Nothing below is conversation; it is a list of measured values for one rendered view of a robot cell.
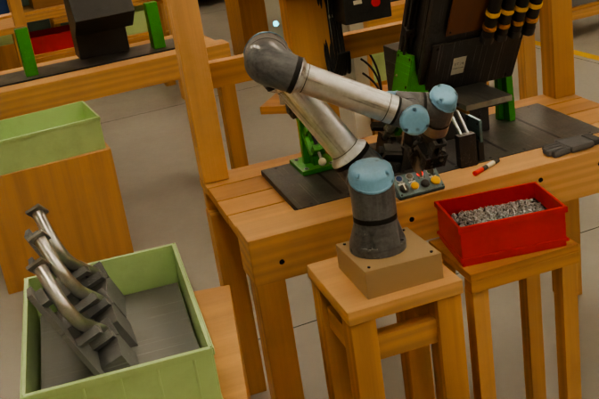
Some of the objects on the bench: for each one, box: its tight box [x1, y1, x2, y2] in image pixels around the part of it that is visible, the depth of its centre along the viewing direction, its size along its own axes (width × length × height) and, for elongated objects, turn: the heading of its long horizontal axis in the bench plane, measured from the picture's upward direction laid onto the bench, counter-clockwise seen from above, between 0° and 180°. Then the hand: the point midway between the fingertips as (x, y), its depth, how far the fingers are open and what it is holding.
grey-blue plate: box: [465, 114, 485, 161], centre depth 300 cm, size 10×2×14 cm, turn 39°
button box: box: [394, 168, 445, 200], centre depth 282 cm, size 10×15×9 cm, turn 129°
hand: (417, 167), depth 271 cm, fingers closed
